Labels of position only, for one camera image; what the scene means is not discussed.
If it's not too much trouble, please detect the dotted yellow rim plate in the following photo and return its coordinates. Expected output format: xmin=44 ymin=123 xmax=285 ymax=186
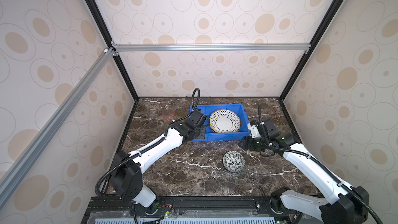
xmin=209 ymin=110 xmax=241 ymax=133

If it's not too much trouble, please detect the green floral ceramic bowl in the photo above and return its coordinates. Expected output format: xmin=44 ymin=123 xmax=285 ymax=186
xmin=222 ymin=151 xmax=245 ymax=174

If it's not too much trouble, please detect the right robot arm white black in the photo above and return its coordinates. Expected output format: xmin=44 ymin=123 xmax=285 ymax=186
xmin=239 ymin=104 xmax=382 ymax=224

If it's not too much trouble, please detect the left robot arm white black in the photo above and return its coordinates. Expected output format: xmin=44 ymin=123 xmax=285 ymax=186
xmin=95 ymin=88 xmax=208 ymax=211

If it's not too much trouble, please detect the pink transparent cup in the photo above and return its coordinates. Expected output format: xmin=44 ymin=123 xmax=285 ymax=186
xmin=161 ymin=109 xmax=175 ymax=123

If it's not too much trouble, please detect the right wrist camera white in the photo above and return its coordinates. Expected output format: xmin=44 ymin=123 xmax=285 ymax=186
xmin=248 ymin=123 xmax=261 ymax=139

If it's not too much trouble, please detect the horizontal aluminium frame bar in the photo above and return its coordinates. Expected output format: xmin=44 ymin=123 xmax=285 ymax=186
xmin=115 ymin=43 xmax=311 ymax=52

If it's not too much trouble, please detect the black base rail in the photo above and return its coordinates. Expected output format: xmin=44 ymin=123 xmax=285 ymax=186
xmin=81 ymin=196 xmax=307 ymax=224

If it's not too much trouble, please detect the left diagonal aluminium frame bar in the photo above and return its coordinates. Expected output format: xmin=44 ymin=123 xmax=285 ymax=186
xmin=1 ymin=47 xmax=115 ymax=207

